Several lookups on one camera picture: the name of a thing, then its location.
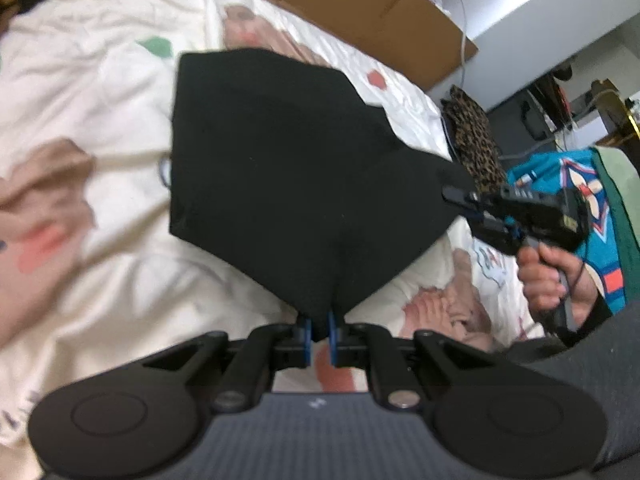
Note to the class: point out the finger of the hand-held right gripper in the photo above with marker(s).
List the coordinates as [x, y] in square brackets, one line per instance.
[497, 237]
[472, 197]

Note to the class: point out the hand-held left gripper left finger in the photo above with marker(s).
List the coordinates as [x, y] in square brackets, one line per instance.
[307, 342]

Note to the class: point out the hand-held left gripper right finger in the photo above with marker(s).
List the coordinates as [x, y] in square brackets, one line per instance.
[333, 345]

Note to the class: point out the black garment with grey logo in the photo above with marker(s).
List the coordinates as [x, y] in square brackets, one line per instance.
[275, 160]

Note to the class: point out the person's right forearm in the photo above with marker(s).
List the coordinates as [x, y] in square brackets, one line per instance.
[597, 312]

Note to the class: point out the person's right hand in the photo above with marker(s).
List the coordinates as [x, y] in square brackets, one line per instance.
[540, 280]

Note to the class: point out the teal printed cloth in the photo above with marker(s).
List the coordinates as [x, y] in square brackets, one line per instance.
[537, 167]

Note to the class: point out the leopard print cloth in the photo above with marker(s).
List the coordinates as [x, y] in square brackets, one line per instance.
[475, 140]

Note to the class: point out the green cloth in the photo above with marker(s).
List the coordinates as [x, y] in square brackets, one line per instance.
[625, 185]

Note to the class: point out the person's leg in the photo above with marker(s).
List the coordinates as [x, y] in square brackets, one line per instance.
[590, 385]

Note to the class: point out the cardboard box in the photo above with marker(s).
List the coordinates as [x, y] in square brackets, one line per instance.
[360, 10]

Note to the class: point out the cartoon printed blanket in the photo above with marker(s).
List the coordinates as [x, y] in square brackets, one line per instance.
[100, 235]

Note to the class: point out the black wall-mounted device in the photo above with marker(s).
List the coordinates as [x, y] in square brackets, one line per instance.
[532, 122]

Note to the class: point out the gold metal frame furniture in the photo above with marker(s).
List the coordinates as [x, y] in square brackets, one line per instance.
[617, 105]

